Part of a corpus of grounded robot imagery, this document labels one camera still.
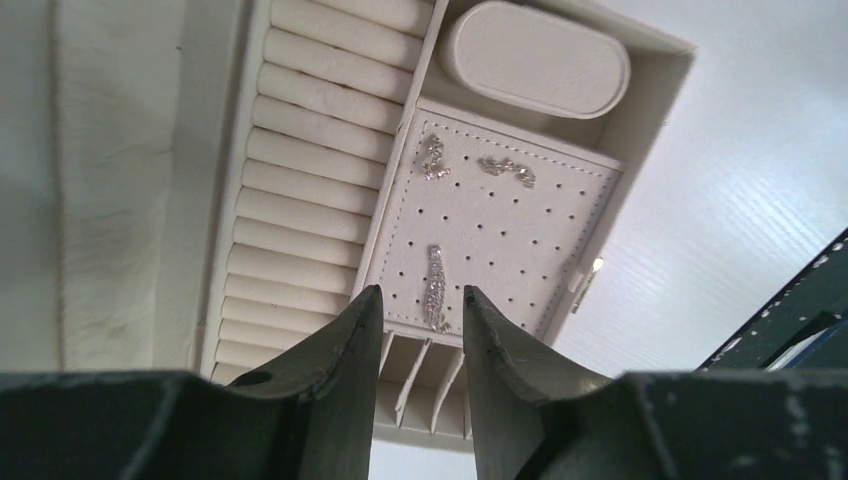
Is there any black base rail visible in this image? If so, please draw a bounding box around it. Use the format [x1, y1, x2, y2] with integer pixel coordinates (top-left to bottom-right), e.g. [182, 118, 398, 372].
[697, 231, 847, 371]

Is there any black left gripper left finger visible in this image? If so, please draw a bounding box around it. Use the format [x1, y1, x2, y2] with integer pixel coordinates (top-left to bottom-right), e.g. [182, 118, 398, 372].
[1, 285, 383, 479]

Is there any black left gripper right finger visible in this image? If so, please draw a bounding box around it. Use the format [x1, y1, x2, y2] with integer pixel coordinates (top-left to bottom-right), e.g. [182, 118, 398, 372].
[463, 285, 847, 479]

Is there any small silver stud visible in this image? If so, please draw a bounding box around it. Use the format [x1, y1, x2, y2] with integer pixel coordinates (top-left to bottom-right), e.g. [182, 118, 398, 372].
[477, 157, 536, 189]

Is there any pink jewelry box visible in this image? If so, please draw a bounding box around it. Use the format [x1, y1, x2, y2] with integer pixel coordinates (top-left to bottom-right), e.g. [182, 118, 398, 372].
[1, 1, 696, 452]

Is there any small silver earring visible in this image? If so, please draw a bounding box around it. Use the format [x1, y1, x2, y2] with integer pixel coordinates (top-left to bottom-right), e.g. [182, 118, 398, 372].
[422, 134, 451, 181]

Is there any beige oval watch pillow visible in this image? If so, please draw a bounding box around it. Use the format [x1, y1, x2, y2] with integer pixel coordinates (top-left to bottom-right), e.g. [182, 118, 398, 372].
[442, 1, 631, 120]

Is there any silver chain piece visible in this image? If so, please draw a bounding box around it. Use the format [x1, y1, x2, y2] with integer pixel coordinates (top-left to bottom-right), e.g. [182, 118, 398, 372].
[422, 243, 453, 335]

